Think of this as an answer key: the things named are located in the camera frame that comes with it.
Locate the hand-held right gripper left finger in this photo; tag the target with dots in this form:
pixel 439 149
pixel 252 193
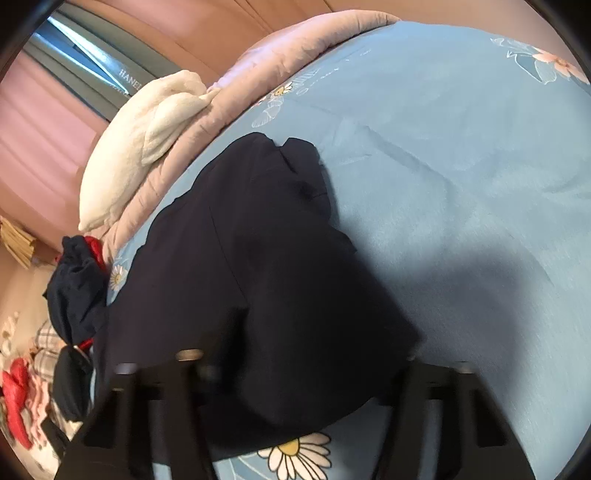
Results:
pixel 175 406

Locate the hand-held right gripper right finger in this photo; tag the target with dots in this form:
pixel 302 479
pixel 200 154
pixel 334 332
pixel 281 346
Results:
pixel 415 406

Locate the navy collared shirt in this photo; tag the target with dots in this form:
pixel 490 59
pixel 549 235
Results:
pixel 258 286

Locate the pink fleece clothes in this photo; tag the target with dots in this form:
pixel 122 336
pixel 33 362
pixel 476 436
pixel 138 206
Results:
pixel 41 406

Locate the folded dark navy garment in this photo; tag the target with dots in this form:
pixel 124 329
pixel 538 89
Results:
pixel 69 378

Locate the grey plaid bedding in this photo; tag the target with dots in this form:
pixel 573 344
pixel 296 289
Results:
pixel 46 346

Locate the crumpled navy garment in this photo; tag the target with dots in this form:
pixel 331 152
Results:
pixel 74 295

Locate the red puffer jacket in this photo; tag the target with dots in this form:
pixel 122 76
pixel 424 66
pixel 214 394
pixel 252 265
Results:
pixel 16 397

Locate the red cloth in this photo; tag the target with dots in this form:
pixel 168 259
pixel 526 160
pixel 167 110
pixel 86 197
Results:
pixel 95 247

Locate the blue floral blanket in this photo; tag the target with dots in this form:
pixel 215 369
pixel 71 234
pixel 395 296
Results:
pixel 438 184

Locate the beige pleated fabric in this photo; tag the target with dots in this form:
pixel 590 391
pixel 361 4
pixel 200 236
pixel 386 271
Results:
pixel 16 242

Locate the pink quilt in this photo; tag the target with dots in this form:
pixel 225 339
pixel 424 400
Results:
pixel 194 138

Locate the white plush pillow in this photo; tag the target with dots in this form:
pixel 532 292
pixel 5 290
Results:
pixel 138 138

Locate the pink curtain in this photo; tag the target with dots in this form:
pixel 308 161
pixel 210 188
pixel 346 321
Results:
pixel 41 152
pixel 184 41

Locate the grey window frame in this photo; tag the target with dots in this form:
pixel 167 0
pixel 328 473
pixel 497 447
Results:
pixel 83 60

